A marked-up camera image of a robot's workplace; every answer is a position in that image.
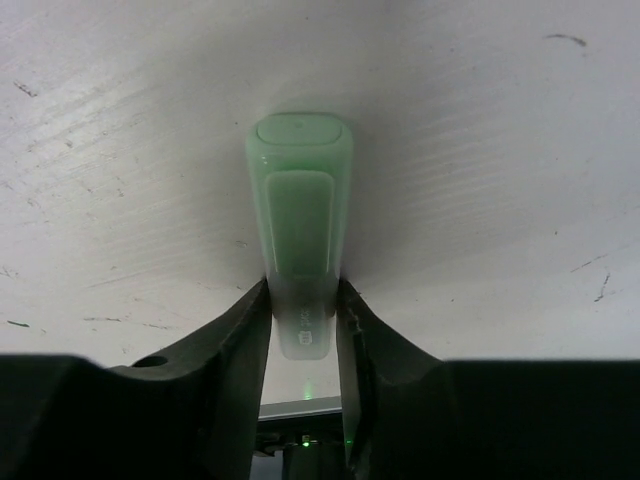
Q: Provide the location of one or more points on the green highlighter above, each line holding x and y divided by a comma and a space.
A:
300, 167

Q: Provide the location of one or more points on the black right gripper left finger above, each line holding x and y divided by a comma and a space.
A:
187, 411

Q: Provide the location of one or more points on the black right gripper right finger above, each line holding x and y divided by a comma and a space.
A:
409, 415

